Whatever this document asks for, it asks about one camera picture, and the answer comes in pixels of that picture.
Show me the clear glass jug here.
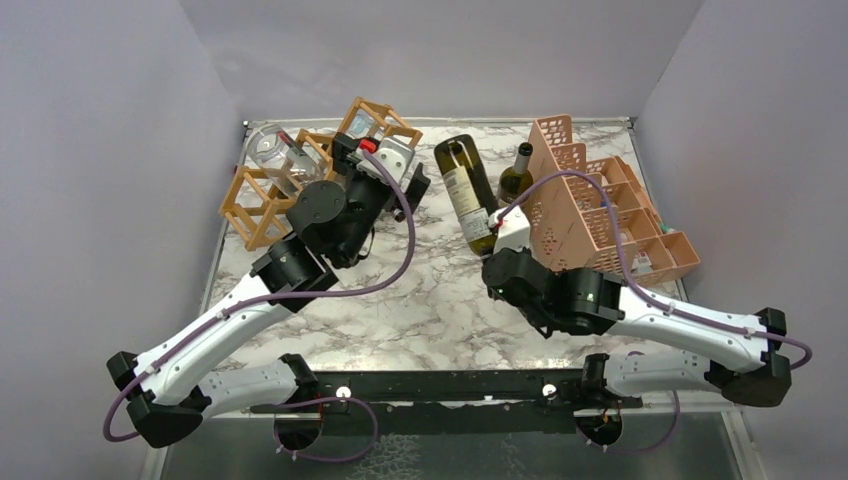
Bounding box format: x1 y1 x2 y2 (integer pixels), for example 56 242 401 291
246 123 319 198

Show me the dark wine bottle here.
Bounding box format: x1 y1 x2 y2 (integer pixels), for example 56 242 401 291
433 134 498 257

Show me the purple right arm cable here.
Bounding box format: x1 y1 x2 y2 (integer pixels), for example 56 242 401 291
102 150 417 444

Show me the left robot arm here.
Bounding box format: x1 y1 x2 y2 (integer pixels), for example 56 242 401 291
102 177 416 448

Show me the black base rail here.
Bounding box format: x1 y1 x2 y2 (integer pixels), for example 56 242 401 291
221 368 643 436

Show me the wooden wine rack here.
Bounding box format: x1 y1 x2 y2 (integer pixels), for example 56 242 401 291
219 97 423 251

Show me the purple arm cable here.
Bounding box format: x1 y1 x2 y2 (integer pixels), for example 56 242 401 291
102 150 417 444
496 170 814 372

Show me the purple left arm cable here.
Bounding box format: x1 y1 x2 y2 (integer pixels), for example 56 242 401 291
496 170 814 372

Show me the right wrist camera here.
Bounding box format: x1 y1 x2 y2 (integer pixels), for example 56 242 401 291
356 137 415 183

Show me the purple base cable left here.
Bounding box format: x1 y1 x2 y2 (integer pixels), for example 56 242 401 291
272 395 382 464

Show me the green wine bottle silver neck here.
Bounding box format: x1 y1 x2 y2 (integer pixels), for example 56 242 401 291
497 142 534 207

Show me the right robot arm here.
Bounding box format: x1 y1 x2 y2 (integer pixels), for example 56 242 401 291
434 134 792 407

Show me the pink plastic organizer rack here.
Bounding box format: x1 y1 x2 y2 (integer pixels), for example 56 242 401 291
522 115 700 299

